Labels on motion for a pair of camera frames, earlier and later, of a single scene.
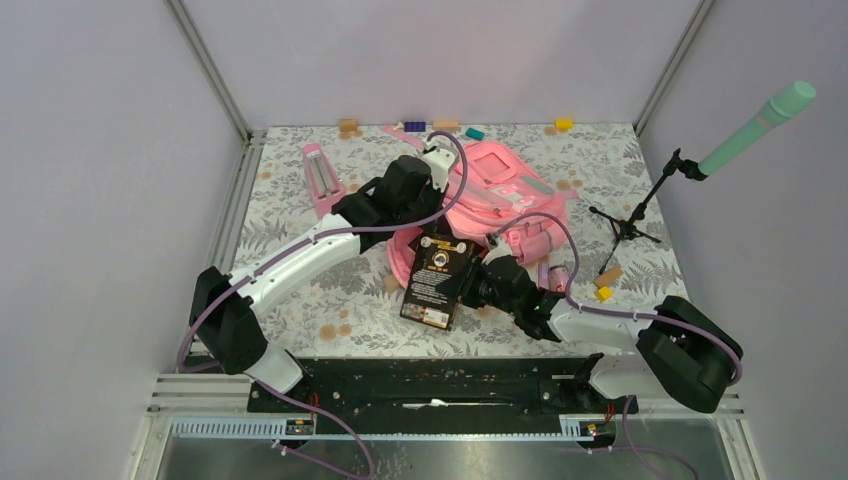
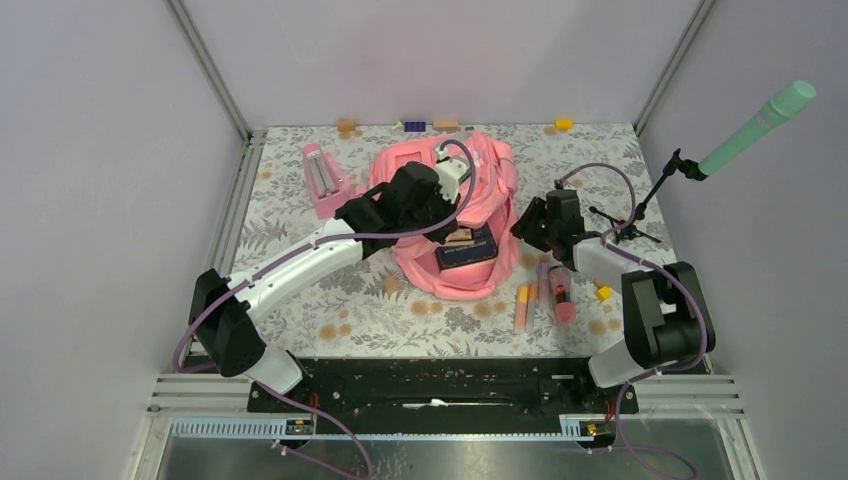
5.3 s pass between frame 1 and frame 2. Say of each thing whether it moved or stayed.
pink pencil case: stayed
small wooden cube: stayed
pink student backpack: moved
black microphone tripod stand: stayed
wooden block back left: stayed
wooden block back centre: stayed
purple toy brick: stayed
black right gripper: moved
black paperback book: moved
